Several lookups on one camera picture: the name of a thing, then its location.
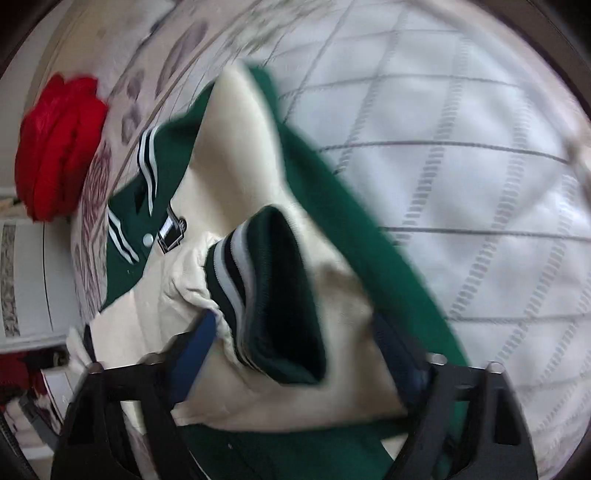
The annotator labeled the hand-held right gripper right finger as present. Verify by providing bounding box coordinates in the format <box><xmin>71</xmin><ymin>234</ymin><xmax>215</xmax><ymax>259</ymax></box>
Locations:
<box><xmin>372</xmin><ymin>311</ymin><xmax>540</xmax><ymax>480</ymax></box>

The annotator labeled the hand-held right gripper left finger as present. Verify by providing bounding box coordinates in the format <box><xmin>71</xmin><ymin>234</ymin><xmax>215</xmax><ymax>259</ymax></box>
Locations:
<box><xmin>50</xmin><ymin>309</ymin><xmax>220</xmax><ymax>480</ymax></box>

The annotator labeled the green and cream varsity jacket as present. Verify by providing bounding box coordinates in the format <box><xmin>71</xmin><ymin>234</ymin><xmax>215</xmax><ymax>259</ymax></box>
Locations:
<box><xmin>65</xmin><ymin>60</ymin><xmax>472</xmax><ymax>480</ymax></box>

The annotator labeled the white sliding wardrobe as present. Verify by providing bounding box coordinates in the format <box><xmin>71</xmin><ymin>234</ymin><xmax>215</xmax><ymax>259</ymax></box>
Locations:
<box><xmin>0</xmin><ymin>220</ymin><xmax>71</xmax><ymax>352</ymax></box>

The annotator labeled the white diamond-patterned mat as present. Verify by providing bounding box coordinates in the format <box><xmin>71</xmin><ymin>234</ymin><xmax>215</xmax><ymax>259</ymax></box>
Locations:
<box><xmin>259</xmin><ymin>4</ymin><xmax>591</xmax><ymax>480</ymax></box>

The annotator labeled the red quilt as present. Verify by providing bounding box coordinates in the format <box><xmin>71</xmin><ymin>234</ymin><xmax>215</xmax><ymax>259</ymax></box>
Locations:
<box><xmin>14</xmin><ymin>74</ymin><xmax>109</xmax><ymax>223</ymax></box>

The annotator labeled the bed with floral sheet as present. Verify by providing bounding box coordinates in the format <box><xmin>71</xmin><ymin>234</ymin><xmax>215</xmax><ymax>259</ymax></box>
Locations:
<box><xmin>41</xmin><ymin>0</ymin><xmax>352</xmax><ymax>324</ymax></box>

